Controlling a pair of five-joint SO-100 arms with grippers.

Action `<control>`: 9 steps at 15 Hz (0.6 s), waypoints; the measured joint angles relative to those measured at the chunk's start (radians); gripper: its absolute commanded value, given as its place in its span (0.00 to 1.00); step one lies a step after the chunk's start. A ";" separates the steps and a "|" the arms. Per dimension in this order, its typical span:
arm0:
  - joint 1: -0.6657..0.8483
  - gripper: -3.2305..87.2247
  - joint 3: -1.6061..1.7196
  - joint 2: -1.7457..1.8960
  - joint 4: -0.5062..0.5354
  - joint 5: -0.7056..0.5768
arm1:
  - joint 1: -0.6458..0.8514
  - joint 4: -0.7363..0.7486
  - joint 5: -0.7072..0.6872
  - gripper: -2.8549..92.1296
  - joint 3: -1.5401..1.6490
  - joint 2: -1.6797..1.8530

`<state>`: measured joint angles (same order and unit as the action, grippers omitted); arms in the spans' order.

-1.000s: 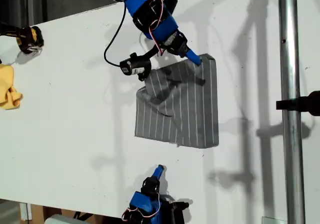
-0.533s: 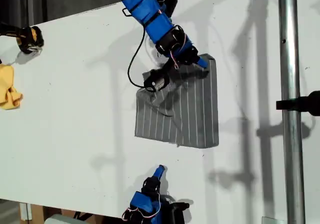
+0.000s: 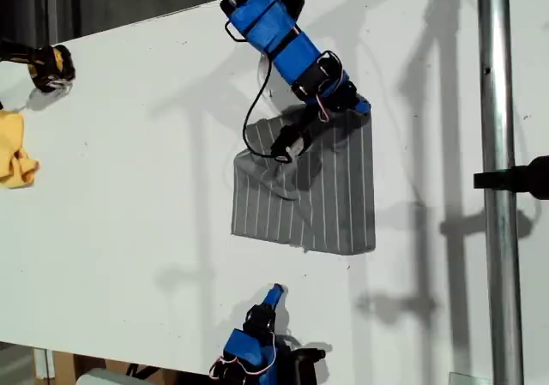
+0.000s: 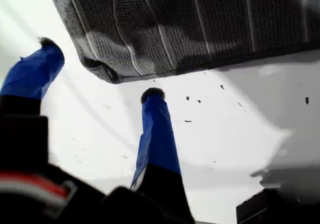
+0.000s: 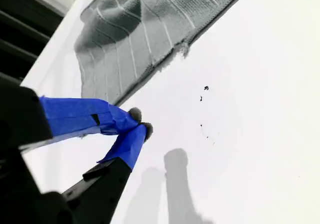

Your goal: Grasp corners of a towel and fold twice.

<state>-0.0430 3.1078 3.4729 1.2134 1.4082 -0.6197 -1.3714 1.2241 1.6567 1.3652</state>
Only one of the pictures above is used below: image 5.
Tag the grey white-striped towel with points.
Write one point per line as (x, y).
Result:
(140, 34)

